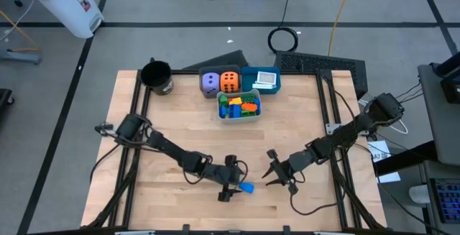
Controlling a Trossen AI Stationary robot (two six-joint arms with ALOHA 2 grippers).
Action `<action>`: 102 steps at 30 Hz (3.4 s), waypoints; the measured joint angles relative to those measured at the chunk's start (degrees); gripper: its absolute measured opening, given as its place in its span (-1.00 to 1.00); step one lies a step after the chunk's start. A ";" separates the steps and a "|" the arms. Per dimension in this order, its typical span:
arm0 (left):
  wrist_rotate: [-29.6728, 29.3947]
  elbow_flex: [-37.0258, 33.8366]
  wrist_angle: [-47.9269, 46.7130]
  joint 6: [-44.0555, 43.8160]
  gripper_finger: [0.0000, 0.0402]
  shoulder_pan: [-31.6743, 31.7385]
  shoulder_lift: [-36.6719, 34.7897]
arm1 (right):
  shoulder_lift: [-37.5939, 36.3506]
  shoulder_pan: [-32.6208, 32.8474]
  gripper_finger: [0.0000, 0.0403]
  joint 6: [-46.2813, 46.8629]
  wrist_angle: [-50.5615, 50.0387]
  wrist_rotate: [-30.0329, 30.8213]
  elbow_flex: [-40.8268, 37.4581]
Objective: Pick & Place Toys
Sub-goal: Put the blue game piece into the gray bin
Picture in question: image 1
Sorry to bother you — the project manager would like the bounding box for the blue plastic bin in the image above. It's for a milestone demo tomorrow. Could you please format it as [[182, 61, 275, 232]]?
[[240, 65, 282, 96]]

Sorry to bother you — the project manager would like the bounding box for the dark grey plastic bin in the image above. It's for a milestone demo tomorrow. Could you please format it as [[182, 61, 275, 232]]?
[[198, 64, 243, 100]]

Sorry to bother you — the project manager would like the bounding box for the backlit computer keyboard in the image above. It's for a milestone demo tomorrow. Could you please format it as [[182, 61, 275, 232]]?
[[429, 178, 460, 225]]

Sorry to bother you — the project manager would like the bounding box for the grey computer mouse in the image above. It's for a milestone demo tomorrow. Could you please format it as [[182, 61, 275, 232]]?
[[408, 184, 431, 205]]

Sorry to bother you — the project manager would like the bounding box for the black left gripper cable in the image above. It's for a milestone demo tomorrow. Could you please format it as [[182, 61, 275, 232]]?
[[182, 159, 249, 186]]

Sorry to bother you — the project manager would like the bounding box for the black floor object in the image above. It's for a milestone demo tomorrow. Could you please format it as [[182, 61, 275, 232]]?
[[0, 88, 16, 121]]

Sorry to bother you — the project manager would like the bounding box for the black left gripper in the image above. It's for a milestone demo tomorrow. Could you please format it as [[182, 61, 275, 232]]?
[[206, 155, 248, 203]]

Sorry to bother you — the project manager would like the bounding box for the white paper sheet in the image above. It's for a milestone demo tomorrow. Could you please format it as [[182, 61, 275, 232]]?
[[377, 171, 402, 185], [367, 139, 392, 163]]

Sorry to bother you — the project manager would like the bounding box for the black hanging cable with coil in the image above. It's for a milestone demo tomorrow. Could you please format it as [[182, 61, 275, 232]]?
[[267, 0, 300, 54]]

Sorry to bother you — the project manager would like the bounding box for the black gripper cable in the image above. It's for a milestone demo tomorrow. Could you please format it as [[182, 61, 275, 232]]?
[[289, 183, 348, 216], [182, 159, 249, 186]]

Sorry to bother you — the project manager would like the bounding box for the black bucket with cartoon face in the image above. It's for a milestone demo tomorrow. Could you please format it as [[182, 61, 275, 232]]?
[[139, 60, 175, 96]]

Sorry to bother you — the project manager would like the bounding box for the white pedal trash can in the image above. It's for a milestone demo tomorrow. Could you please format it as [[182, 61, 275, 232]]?
[[16, 0, 106, 40]]

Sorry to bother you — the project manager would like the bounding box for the yellow hanging cable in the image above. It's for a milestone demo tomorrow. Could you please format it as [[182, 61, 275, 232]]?
[[326, 0, 356, 57]]

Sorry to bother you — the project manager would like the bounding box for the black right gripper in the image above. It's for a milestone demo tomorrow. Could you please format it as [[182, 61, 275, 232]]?
[[261, 149, 310, 195]]

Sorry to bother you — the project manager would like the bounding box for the black desk beam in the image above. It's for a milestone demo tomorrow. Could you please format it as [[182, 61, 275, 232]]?
[[373, 140, 438, 177]]

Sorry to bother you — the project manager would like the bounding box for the grey stand foot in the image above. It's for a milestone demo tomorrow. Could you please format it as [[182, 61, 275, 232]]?
[[0, 47, 43, 66]]

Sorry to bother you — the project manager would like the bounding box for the black aluminium table frame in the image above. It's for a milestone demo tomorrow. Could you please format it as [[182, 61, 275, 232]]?
[[81, 68, 387, 235]]

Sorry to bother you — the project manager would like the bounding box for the grey desk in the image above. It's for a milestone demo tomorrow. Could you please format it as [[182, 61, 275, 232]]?
[[417, 63, 460, 167]]

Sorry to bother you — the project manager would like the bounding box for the orange foam die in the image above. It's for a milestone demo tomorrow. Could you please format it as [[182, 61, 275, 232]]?
[[219, 70, 242, 94]]

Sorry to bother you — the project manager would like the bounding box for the light grey plastic bin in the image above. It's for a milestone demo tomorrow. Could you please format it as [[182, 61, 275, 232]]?
[[216, 88, 262, 124]]

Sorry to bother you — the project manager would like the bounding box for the black flat panel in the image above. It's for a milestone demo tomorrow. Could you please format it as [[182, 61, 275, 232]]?
[[182, 49, 250, 72]]

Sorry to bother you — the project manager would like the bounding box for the black perforated panel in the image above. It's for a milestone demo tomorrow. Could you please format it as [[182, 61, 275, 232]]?
[[274, 50, 369, 100]]

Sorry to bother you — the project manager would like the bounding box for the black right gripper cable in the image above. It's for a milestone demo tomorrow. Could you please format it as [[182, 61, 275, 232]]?
[[289, 183, 348, 216]]

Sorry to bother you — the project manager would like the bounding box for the card deck standard size print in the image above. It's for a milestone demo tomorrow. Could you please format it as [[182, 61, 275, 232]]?
[[256, 70, 279, 85]]

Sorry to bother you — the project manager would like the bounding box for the silver metal bracket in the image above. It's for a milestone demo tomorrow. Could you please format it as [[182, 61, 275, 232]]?
[[325, 122, 342, 136]]

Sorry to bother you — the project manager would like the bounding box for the dark computer monitor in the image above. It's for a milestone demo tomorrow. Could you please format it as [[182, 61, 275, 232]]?
[[430, 50, 460, 104]]

